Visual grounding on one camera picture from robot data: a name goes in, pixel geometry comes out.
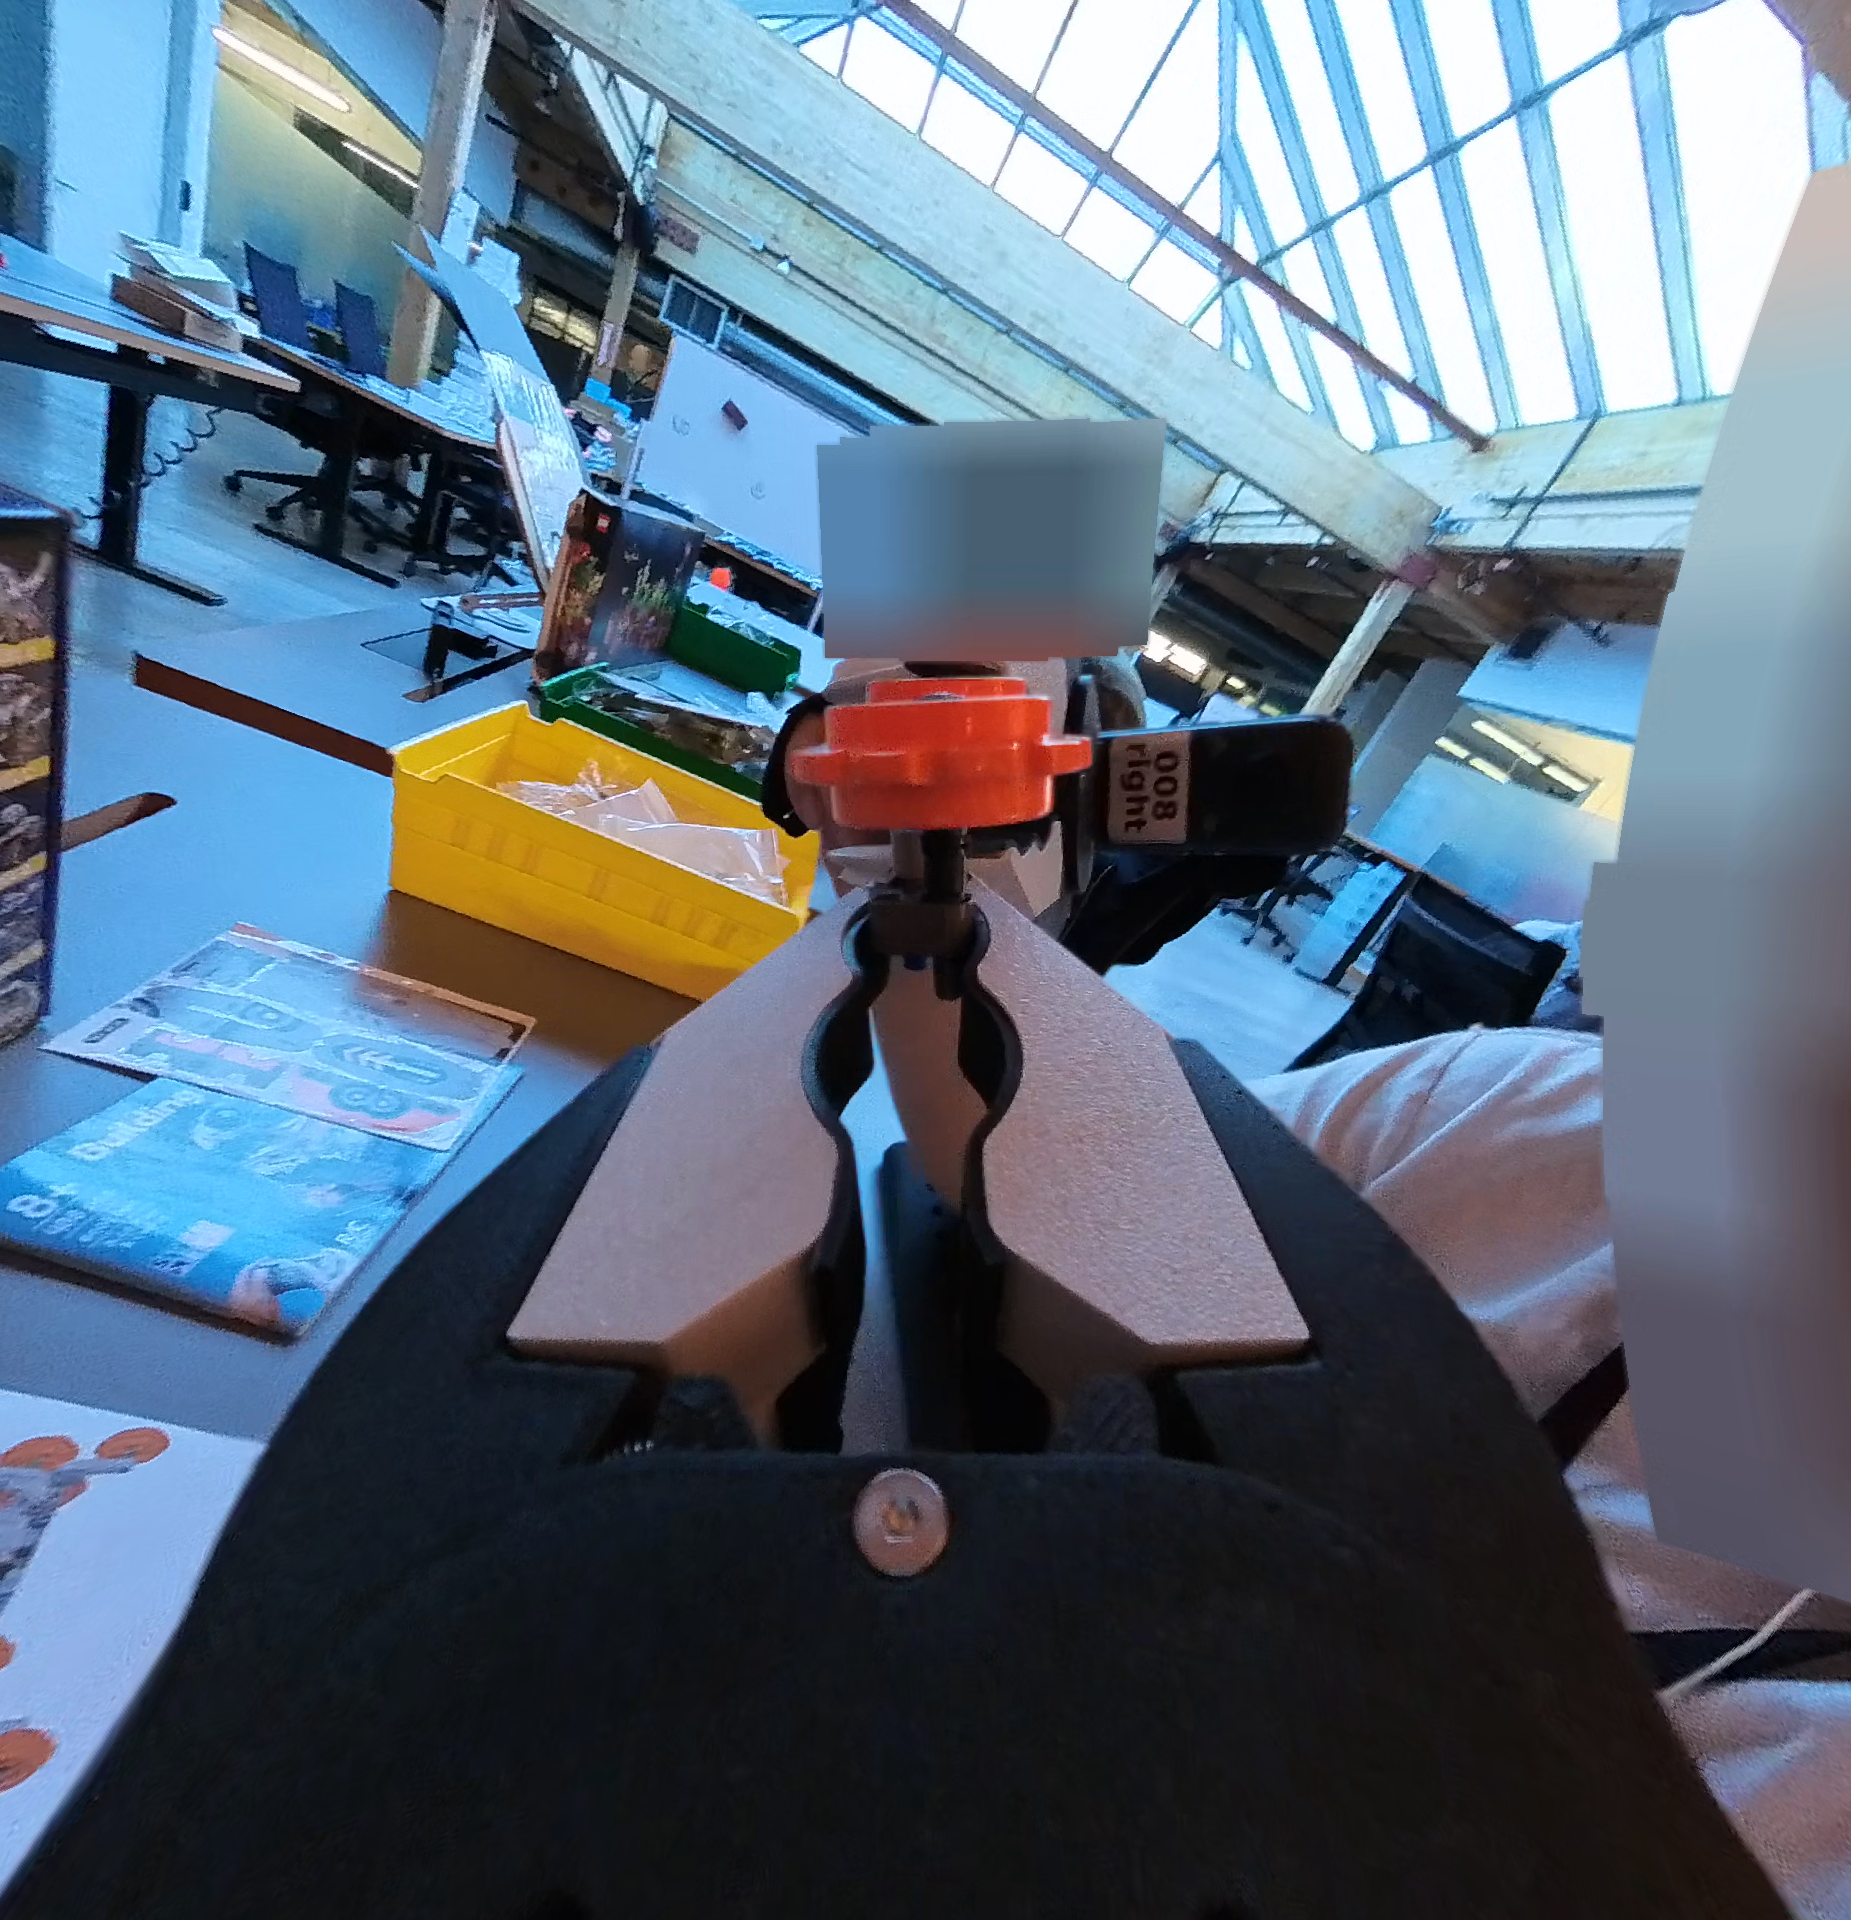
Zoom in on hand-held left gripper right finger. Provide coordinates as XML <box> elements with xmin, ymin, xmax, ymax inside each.
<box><xmin>925</xmin><ymin>883</ymin><xmax>1311</xmax><ymax>1448</ymax></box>

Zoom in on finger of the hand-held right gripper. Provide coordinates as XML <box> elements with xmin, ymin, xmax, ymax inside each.
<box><xmin>967</xmin><ymin>829</ymin><xmax>1084</xmax><ymax>951</ymax></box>

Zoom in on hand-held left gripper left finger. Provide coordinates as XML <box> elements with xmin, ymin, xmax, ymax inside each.
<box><xmin>505</xmin><ymin>893</ymin><xmax>895</xmax><ymax>1455</ymax></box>

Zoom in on orange toy wheel with axle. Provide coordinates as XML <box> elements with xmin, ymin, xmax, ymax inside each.
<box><xmin>783</xmin><ymin>672</ymin><xmax>1095</xmax><ymax>961</ymax></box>

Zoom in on dark grey desk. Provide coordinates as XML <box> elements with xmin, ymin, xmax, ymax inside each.
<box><xmin>0</xmin><ymin>555</ymin><xmax>829</xmax><ymax>1442</ymax></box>

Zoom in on dark desk with brown edge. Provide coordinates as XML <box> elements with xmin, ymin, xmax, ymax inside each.
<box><xmin>132</xmin><ymin>601</ymin><xmax>555</xmax><ymax>776</ymax></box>

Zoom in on white top standing desk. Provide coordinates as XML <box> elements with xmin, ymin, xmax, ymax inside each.
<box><xmin>0</xmin><ymin>232</ymin><xmax>305</xmax><ymax>605</ymax></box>

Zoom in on yellow plastic bin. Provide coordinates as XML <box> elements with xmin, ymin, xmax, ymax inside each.
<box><xmin>391</xmin><ymin>702</ymin><xmax>821</xmax><ymax>1004</ymax></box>

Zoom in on clear plastic parts bags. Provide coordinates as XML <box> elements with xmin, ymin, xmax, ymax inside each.
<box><xmin>489</xmin><ymin>764</ymin><xmax>803</xmax><ymax>910</ymax></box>

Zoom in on green plastic bin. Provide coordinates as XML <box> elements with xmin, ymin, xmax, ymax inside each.
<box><xmin>667</xmin><ymin>601</ymin><xmax>803</xmax><ymax>694</ymax></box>
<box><xmin>540</xmin><ymin>663</ymin><xmax>806</xmax><ymax>806</ymax></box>

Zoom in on sticker sheet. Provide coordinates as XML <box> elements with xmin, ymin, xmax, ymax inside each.
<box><xmin>45</xmin><ymin>921</ymin><xmax>537</xmax><ymax>1155</ymax></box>

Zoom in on blue instruction booklet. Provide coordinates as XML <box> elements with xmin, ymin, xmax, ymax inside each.
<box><xmin>0</xmin><ymin>1078</ymin><xmax>454</xmax><ymax>1340</ymax></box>

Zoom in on dark flower print box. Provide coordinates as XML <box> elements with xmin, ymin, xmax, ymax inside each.
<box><xmin>536</xmin><ymin>493</ymin><xmax>705</xmax><ymax>668</ymax></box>

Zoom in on white partition board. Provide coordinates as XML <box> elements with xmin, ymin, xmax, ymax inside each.
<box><xmin>640</xmin><ymin>332</ymin><xmax>928</xmax><ymax>516</ymax></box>

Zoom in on tilted cardboard board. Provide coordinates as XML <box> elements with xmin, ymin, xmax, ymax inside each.
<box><xmin>489</xmin><ymin>354</ymin><xmax>591</xmax><ymax>592</ymax></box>

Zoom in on open white instruction booklet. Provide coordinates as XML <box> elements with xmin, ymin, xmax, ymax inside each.
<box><xmin>0</xmin><ymin>1381</ymin><xmax>266</xmax><ymax>1920</ymax></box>

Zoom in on dark blue toy box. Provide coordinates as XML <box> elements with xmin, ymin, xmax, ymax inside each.
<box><xmin>0</xmin><ymin>472</ymin><xmax>74</xmax><ymax>1068</ymax></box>

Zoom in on stack of cardboard boxes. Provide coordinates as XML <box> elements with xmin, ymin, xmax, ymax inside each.
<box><xmin>110</xmin><ymin>232</ymin><xmax>246</xmax><ymax>350</ymax></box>

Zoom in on ceiling light strip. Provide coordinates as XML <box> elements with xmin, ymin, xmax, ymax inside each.
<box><xmin>211</xmin><ymin>23</ymin><xmax>354</xmax><ymax>117</ymax></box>

